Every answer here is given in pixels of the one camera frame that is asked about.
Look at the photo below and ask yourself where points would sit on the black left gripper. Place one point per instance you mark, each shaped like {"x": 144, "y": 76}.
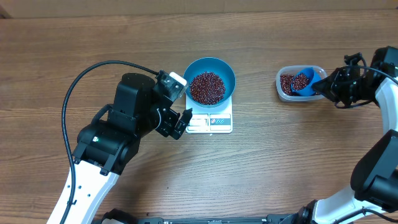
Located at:
{"x": 170, "y": 116}

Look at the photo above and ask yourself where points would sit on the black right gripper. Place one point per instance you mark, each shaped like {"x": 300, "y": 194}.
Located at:
{"x": 329, "y": 88}

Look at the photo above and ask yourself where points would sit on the blue plastic scoop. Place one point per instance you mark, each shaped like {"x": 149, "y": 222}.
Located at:
{"x": 314, "y": 77}

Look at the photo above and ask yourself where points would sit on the blue metal bowl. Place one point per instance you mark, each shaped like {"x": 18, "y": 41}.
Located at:
{"x": 211, "y": 64}

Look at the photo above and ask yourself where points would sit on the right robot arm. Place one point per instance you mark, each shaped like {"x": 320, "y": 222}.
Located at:
{"x": 373, "y": 184}

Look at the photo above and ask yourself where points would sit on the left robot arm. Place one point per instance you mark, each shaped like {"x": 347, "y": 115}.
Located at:
{"x": 105, "y": 146}

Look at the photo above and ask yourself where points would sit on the red beans in scoop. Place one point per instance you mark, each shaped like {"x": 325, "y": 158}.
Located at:
{"x": 299, "y": 82}

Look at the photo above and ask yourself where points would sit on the white digital kitchen scale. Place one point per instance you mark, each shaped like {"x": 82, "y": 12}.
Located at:
{"x": 210, "y": 119}

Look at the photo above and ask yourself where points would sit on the red beans in bowl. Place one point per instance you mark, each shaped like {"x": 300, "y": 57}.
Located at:
{"x": 207, "y": 88}

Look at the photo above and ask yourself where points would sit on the clear plastic bean container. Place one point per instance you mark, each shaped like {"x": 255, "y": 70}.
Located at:
{"x": 294, "y": 70}

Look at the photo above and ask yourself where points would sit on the red beans in container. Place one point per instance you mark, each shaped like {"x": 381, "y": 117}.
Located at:
{"x": 285, "y": 83}

